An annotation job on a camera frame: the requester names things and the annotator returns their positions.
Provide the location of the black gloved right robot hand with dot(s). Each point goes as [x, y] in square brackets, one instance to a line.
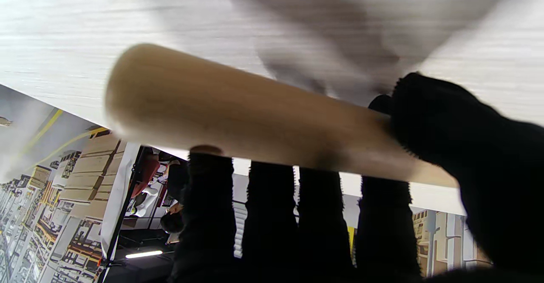
[501, 181]

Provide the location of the grey roller shutter door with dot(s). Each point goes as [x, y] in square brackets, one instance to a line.
[240, 232]

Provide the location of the white tube light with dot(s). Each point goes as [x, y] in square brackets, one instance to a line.
[144, 254]

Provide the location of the white curved panel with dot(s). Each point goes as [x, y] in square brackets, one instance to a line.
[119, 189]

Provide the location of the distant rack with boxes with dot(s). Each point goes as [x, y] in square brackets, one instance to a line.
[76, 189]

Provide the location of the yellow bollard post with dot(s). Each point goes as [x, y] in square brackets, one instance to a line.
[351, 238]

